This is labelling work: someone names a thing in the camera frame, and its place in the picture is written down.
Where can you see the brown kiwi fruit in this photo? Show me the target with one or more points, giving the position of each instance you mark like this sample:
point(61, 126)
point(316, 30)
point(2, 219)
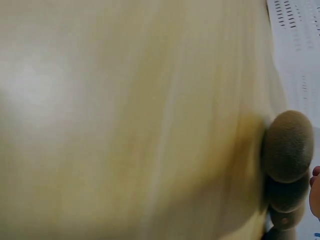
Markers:
point(285, 223)
point(287, 146)
point(287, 196)

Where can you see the person's right hand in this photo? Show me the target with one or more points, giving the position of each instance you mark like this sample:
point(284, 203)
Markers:
point(316, 197)

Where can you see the person's right fingers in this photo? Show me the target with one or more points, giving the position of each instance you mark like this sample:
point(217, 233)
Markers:
point(315, 185)

